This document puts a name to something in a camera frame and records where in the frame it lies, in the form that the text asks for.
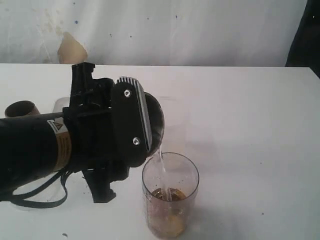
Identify translucent plastic container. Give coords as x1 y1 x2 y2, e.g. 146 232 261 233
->
159 96 188 154

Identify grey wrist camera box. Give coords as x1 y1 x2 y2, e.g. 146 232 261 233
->
111 76 152 168

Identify dark curtain at right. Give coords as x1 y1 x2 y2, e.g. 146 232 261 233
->
285 0 320 76

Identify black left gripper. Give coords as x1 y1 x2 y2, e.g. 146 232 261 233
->
63 62 129 203

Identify white backdrop sheet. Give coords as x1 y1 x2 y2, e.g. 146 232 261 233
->
0 0 307 67

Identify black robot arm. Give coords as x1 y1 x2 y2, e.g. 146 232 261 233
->
0 62 129 209

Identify stainless steel cup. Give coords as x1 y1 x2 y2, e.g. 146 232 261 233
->
145 92 165 157

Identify clear plastic shaker tumbler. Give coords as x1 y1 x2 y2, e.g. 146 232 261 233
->
141 152 200 239

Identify brown wooden cup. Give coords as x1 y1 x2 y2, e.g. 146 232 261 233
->
4 100 40 118

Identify white rectangular tray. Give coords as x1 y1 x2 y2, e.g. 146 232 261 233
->
52 97 70 113

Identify gold coins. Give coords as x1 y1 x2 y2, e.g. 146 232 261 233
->
145 187 187 239

